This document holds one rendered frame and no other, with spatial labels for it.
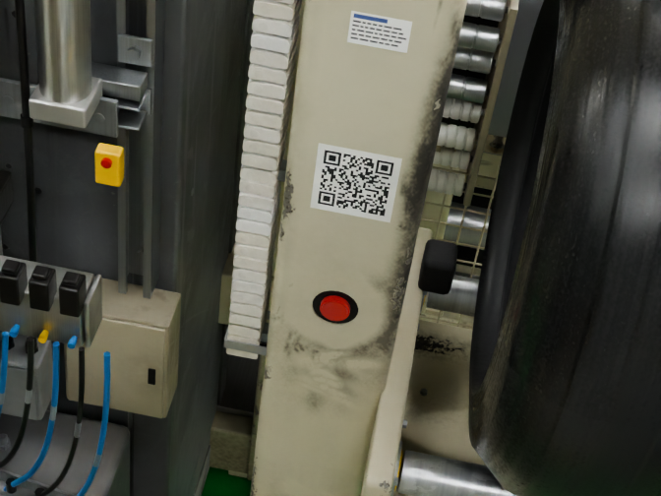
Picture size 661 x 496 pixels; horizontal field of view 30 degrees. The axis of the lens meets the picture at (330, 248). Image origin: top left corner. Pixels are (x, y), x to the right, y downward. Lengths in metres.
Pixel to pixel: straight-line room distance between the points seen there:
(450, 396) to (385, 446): 0.27
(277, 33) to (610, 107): 0.29
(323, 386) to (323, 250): 0.19
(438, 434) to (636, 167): 0.61
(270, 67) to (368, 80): 0.09
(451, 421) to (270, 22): 0.62
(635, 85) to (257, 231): 0.41
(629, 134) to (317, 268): 0.38
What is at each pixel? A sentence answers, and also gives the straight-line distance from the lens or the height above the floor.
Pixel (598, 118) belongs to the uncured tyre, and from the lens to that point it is 0.95.
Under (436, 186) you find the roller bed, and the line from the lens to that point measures 1.61.
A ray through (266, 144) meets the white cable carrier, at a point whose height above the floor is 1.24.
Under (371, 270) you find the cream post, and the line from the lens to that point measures 1.18.
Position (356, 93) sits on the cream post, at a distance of 1.06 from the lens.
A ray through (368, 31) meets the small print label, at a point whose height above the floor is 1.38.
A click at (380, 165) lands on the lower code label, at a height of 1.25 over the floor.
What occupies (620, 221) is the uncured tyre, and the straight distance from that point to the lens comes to 0.93.
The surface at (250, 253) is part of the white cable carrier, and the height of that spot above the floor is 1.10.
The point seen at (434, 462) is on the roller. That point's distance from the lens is 1.29.
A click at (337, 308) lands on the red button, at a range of 1.21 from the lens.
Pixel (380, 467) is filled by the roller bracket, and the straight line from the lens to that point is 1.24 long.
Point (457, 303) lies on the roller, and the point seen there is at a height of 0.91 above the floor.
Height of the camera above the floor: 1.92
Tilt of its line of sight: 42 degrees down
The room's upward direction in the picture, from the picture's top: 9 degrees clockwise
